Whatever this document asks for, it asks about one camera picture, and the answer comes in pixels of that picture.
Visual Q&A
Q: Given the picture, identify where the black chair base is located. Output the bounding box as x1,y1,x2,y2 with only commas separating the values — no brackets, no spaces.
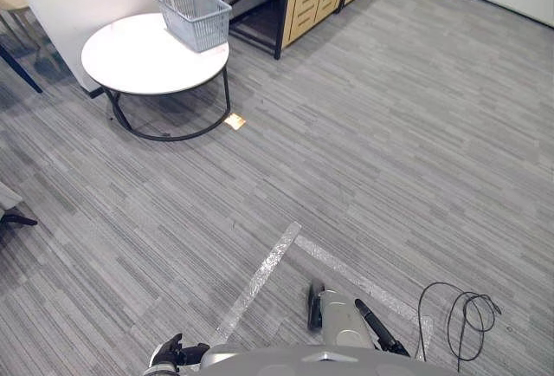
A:
0,183,39,228

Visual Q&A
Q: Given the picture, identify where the black desk leg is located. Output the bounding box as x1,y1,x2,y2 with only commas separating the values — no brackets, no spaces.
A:
0,42,44,94

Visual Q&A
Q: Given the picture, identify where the silver robot leg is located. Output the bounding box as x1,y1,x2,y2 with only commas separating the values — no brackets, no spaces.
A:
319,288,376,349

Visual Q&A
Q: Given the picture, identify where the grey plastic shopping basket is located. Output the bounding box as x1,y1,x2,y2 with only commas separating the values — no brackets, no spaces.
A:
153,0,234,54

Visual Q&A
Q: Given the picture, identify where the round white table black frame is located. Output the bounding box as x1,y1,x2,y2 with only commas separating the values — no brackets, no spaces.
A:
81,12,233,142

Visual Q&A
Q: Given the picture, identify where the dark robot foot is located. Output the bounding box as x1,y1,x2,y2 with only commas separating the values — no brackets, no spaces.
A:
306,279,326,333

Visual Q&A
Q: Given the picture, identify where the black rod beside robot leg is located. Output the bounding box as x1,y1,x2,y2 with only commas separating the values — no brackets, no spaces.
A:
353,297,411,358

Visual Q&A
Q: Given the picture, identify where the grey robot torso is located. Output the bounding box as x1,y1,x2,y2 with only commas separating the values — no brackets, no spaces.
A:
198,344,438,376

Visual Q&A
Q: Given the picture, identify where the white partition panel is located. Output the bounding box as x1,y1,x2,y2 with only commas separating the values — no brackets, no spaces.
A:
6,0,217,100

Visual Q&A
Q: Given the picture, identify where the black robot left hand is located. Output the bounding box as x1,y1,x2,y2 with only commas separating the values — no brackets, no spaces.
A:
149,333,211,369

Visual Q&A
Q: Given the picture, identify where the black cable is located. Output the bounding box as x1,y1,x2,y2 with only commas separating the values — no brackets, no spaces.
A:
414,281,503,373

